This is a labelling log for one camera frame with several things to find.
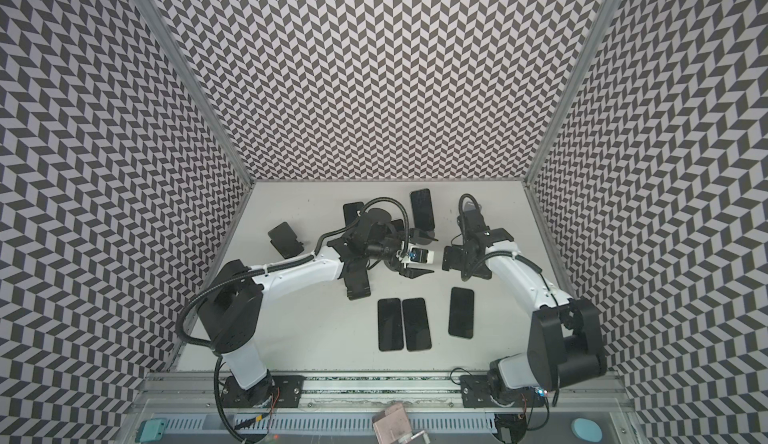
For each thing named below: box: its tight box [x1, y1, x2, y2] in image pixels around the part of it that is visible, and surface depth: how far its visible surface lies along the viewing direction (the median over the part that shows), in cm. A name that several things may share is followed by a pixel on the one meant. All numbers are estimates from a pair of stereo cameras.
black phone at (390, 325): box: [377, 298, 404, 352], surface depth 86 cm
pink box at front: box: [372, 402, 413, 444], surface depth 66 cm
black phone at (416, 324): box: [402, 297, 432, 352], surface depth 86 cm
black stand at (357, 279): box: [344, 259, 371, 300], surface depth 88 cm
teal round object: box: [570, 417, 603, 443], surface depth 69 cm
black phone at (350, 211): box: [343, 202, 364, 227], surface depth 93 cm
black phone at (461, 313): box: [448, 287, 474, 339], surface depth 88 cm
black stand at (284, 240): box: [267, 221, 304, 259], surface depth 95 cm
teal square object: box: [135, 418, 167, 443], surface depth 67 cm
